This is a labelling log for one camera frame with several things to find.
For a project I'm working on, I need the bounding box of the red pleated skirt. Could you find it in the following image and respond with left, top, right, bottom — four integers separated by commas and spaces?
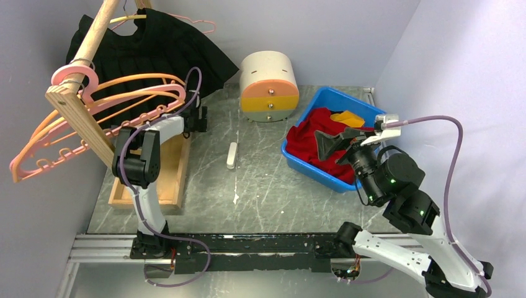
285, 107, 354, 184

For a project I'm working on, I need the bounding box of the yellow skirt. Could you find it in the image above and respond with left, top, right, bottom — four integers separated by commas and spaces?
330, 111, 365, 128

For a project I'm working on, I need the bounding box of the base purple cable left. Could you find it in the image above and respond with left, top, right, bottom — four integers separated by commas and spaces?
141, 246, 212, 288

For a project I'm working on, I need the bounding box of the wooden clothes rack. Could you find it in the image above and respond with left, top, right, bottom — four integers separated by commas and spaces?
45, 1, 191, 209

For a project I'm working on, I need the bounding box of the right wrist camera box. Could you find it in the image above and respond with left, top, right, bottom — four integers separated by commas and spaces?
360, 114, 401, 147

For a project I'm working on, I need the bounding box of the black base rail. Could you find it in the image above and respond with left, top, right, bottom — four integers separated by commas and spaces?
130, 232, 355, 274

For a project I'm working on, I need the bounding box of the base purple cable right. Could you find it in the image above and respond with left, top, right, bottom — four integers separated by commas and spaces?
334, 253, 395, 286

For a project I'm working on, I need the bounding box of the round cream drawer box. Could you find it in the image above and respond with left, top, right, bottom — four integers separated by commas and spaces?
239, 50, 300, 122

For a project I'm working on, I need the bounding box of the small white block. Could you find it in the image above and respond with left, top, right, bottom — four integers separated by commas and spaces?
226, 142, 238, 169

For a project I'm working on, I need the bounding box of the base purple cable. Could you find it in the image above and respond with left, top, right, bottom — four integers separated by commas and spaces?
141, 246, 212, 288
334, 253, 395, 286

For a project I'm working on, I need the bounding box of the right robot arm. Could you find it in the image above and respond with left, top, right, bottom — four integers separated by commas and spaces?
314, 129, 493, 297

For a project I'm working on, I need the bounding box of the orange wavy hanger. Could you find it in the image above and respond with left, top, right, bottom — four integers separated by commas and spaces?
9, 84, 187, 183

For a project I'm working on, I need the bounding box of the black garment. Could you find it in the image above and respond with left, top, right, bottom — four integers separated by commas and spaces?
65, 8, 240, 129

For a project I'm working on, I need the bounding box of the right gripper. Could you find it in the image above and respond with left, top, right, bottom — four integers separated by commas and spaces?
314, 126, 383, 203

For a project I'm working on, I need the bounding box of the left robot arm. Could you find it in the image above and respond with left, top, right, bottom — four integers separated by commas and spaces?
112, 106, 208, 258

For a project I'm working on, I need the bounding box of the orange hanger with red skirt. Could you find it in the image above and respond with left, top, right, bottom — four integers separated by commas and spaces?
30, 65, 186, 147

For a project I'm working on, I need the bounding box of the yellow hanger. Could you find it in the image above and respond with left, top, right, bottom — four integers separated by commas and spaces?
109, 14, 146, 24

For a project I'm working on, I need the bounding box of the pink plastic hanger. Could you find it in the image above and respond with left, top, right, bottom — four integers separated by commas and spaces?
9, 65, 187, 183

